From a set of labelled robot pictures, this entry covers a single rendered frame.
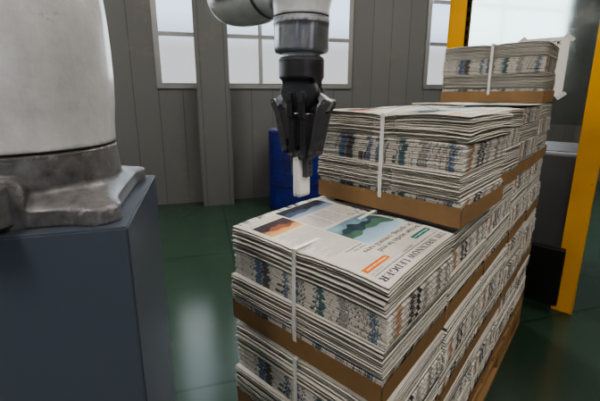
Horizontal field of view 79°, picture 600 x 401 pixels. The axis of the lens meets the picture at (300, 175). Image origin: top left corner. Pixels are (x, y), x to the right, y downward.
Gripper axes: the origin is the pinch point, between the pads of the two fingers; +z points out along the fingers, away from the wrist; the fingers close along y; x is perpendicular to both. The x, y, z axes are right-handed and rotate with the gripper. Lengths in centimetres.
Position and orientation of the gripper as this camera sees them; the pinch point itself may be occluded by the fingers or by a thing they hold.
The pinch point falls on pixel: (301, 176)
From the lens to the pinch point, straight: 64.3
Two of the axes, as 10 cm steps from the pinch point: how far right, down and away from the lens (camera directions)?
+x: -6.5, 1.7, -7.4
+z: 0.0, 9.7, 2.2
